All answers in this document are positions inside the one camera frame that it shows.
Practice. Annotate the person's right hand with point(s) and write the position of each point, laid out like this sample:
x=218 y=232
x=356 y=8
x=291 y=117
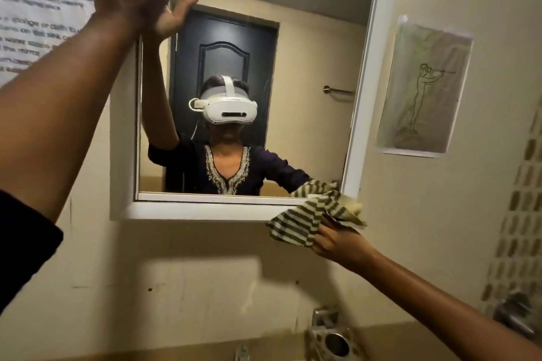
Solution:
x=343 y=246

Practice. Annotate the person's right fingers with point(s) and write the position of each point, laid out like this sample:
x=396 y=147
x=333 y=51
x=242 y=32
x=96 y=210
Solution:
x=327 y=240

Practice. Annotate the striped green cleaning cloth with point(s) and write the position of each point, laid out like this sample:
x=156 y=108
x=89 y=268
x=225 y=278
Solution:
x=296 y=221

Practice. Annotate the person's right forearm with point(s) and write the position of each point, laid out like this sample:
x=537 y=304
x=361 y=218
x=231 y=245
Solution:
x=444 y=310

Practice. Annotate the person's left forearm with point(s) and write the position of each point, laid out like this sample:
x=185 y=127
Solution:
x=63 y=111

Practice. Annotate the white paper notice sheet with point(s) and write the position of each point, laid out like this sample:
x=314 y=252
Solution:
x=38 y=5

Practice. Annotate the small chrome faucet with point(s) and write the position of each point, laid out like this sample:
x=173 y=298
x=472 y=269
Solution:
x=242 y=353

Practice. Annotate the paper poster with figure drawing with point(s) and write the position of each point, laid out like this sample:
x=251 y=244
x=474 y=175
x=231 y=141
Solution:
x=423 y=90

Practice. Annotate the beige sink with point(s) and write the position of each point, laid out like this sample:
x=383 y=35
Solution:
x=169 y=350

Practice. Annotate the dark top sleeve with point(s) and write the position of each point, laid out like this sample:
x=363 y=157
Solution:
x=21 y=246

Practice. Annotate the chrome wall holder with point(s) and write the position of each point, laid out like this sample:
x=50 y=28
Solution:
x=334 y=341

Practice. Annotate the white framed wall mirror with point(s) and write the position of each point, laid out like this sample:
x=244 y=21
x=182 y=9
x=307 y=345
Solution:
x=296 y=56

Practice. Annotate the chrome wall tap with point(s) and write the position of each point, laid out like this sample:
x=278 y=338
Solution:
x=518 y=314

